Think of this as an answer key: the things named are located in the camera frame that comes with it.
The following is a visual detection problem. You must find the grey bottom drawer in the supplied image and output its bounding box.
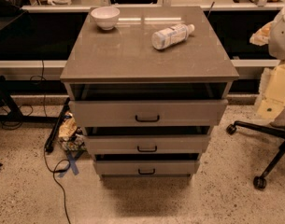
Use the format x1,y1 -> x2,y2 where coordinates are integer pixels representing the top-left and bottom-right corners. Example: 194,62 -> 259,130
93,161 -> 200,175

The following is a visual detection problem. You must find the white plastic bottle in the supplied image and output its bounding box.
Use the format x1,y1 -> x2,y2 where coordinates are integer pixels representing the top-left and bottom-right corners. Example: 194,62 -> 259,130
151,24 -> 195,50

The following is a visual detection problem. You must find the grey top drawer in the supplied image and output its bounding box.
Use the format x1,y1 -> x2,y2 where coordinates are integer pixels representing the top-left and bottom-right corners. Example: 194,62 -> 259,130
69,100 -> 228,127

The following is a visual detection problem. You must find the white ceramic bowl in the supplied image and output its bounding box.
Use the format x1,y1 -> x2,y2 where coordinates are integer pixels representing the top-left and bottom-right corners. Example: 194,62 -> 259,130
91,7 -> 120,30

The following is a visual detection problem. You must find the grey office chair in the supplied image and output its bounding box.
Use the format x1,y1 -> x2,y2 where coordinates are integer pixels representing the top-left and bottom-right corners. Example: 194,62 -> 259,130
226,108 -> 285,190

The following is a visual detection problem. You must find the grey drawer cabinet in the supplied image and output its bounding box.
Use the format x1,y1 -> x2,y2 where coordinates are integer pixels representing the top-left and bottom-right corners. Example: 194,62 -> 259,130
59,5 -> 240,183

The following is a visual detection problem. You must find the grey drawer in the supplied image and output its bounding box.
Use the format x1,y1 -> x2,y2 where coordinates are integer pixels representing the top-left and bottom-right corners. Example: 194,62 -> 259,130
84,134 -> 210,154
93,161 -> 200,175
69,100 -> 228,127

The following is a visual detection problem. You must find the black power strip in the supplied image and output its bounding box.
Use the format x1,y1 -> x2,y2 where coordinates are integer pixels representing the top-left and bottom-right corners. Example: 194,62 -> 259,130
44,98 -> 70,153

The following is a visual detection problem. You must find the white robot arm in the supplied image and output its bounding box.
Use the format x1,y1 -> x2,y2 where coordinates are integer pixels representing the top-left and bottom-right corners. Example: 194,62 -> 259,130
249,5 -> 285,119

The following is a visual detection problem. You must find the black desk leg frame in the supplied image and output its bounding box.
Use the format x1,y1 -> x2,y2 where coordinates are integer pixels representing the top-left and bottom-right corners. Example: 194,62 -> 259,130
0,76 -> 58,123

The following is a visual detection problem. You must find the blue tape cross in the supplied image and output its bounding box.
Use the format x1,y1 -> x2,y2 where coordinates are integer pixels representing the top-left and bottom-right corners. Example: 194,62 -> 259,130
58,150 -> 84,177

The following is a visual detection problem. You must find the snack bags pile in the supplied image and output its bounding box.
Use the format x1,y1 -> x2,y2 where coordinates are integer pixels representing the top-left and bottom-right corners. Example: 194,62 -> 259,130
58,111 -> 86,151

